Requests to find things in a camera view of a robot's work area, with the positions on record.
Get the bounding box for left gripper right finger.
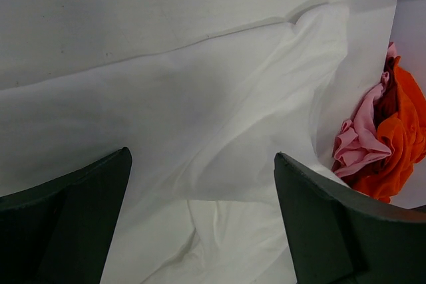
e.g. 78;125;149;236
274;153;425;283

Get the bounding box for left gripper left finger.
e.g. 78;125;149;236
1;148;132;283

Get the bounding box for white t shirt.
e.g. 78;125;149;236
1;4;349;283

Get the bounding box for pink t shirt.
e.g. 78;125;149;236
333;42;397;178

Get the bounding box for dark red t shirt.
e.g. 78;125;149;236
367;56;401;174

